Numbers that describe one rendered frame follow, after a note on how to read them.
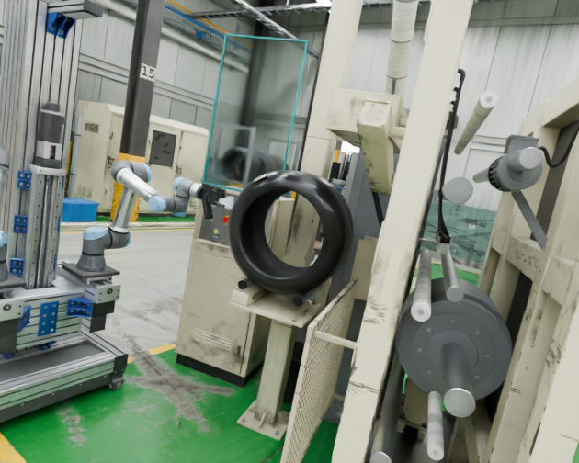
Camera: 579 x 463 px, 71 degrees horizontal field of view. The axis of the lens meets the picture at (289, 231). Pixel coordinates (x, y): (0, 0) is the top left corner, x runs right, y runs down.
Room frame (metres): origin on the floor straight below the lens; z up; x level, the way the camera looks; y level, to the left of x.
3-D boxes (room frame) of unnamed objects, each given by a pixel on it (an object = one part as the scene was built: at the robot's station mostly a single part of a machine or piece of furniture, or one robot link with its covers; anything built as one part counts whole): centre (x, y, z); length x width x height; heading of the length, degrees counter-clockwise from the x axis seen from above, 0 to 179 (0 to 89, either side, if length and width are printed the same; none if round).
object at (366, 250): (2.07, -0.44, 1.05); 0.20 x 0.15 x 0.30; 162
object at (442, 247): (1.97, -0.68, 1.30); 0.83 x 0.13 x 0.08; 162
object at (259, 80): (2.62, 0.36, 1.75); 0.55 x 0.02 x 0.95; 72
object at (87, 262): (2.23, 1.06, 0.77); 0.15 x 0.15 x 0.10
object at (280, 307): (1.98, -0.02, 0.80); 0.37 x 0.36 x 0.02; 72
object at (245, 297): (2.02, 0.12, 0.84); 0.36 x 0.09 x 0.06; 162
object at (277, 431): (2.23, -0.07, 0.02); 0.27 x 0.27 x 0.04; 72
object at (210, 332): (2.78, 0.31, 0.63); 0.56 x 0.41 x 1.27; 72
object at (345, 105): (1.77, -0.26, 1.71); 0.61 x 0.25 x 0.15; 162
